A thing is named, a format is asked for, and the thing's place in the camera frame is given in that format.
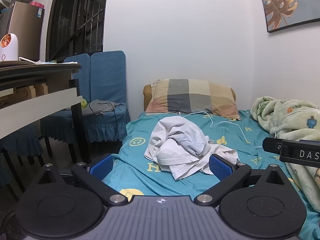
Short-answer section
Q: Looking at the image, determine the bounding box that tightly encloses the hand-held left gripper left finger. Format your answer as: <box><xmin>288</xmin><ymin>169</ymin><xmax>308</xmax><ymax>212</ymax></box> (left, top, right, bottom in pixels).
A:
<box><xmin>37</xmin><ymin>154</ymin><xmax>128</xmax><ymax>207</ymax></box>

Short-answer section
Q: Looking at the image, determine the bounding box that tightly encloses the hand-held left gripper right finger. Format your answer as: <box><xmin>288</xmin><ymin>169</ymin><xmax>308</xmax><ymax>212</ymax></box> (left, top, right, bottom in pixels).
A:
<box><xmin>194</xmin><ymin>154</ymin><xmax>288</xmax><ymax>207</ymax></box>

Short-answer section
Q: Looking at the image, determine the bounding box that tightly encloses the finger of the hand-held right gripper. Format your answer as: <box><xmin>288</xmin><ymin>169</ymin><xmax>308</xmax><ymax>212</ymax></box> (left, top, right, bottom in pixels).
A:
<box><xmin>262</xmin><ymin>137</ymin><xmax>283</xmax><ymax>153</ymax></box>

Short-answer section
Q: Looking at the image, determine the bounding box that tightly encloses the white t-shirt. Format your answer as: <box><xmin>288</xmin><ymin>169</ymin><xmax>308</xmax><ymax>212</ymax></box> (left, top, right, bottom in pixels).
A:
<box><xmin>144</xmin><ymin>116</ymin><xmax>240</xmax><ymax>181</ymax></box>

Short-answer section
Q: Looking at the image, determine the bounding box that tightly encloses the green fleece blanket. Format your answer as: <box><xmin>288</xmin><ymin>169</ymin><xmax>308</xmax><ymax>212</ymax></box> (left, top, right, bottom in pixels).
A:
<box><xmin>250</xmin><ymin>96</ymin><xmax>320</xmax><ymax>205</ymax></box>

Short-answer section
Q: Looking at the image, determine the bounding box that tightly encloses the teal smiley print bed sheet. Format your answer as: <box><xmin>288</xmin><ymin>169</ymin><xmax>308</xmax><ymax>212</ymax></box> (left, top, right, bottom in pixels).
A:
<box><xmin>101</xmin><ymin>109</ymin><xmax>320</xmax><ymax>240</ymax></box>

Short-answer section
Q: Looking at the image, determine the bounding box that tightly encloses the grey cloth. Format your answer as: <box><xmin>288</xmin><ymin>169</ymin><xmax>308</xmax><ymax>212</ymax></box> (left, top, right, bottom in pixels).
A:
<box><xmin>64</xmin><ymin>99</ymin><xmax>125</xmax><ymax>117</ymax></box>

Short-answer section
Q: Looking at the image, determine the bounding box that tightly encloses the plaid pillow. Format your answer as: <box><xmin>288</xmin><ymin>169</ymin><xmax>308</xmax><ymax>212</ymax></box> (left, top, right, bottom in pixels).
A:
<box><xmin>145</xmin><ymin>79</ymin><xmax>242</xmax><ymax>120</ymax></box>

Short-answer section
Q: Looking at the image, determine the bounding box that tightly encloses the wooden desk with black legs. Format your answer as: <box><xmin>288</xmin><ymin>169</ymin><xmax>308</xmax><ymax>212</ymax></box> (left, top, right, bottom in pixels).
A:
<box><xmin>0</xmin><ymin>61</ymin><xmax>92</xmax><ymax>195</ymax></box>

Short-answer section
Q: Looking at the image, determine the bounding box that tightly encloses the white round heater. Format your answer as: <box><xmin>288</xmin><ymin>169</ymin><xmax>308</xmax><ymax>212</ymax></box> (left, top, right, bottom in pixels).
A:
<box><xmin>0</xmin><ymin>33</ymin><xmax>19</xmax><ymax>62</ymax></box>

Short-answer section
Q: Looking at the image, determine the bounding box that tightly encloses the dark barred window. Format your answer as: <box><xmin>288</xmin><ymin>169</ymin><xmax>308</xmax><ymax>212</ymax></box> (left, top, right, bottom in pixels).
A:
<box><xmin>46</xmin><ymin>0</ymin><xmax>110</xmax><ymax>60</ymax></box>

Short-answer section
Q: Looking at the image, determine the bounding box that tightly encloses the gold refrigerator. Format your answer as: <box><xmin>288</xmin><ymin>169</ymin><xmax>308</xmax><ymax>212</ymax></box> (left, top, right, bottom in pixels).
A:
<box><xmin>0</xmin><ymin>1</ymin><xmax>45</xmax><ymax>61</ymax></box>

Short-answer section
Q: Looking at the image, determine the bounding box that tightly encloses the white charging cable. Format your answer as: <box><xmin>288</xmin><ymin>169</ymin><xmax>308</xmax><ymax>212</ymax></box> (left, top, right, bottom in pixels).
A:
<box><xmin>164</xmin><ymin>106</ymin><xmax>304</xmax><ymax>149</ymax></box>

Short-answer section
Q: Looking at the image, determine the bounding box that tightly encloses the thin black cable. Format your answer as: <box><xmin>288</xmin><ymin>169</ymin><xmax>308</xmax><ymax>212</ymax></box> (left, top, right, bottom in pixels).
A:
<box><xmin>89</xmin><ymin>100</ymin><xmax>118</xmax><ymax>143</ymax></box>

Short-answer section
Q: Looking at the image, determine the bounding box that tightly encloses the gold leaf wall picture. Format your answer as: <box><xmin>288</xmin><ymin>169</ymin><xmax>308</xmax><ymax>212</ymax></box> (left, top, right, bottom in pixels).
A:
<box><xmin>256</xmin><ymin>0</ymin><xmax>320</xmax><ymax>33</ymax></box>

